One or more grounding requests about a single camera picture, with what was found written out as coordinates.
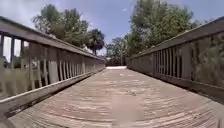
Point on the pale gravel path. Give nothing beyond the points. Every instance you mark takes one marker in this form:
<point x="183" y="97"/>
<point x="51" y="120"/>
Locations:
<point x="116" y="67"/>

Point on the wooden plank bridge deck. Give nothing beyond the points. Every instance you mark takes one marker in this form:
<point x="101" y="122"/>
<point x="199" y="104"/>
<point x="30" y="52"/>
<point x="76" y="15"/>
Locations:
<point x="120" y="100"/>

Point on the large green tree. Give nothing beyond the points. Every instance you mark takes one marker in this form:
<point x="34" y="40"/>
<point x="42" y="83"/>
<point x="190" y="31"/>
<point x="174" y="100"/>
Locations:
<point x="156" y="25"/>

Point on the cluster of green trees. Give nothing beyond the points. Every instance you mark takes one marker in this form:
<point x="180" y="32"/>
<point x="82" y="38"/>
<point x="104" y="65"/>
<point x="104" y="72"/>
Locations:
<point x="66" y="26"/>

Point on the wooden bridge railing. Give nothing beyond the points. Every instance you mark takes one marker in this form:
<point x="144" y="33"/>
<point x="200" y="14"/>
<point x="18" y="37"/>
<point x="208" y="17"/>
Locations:
<point x="46" y="66"/>
<point x="186" y="60"/>

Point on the robot's own part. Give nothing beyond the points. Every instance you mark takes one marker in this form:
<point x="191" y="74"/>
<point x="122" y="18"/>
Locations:
<point x="219" y="124"/>

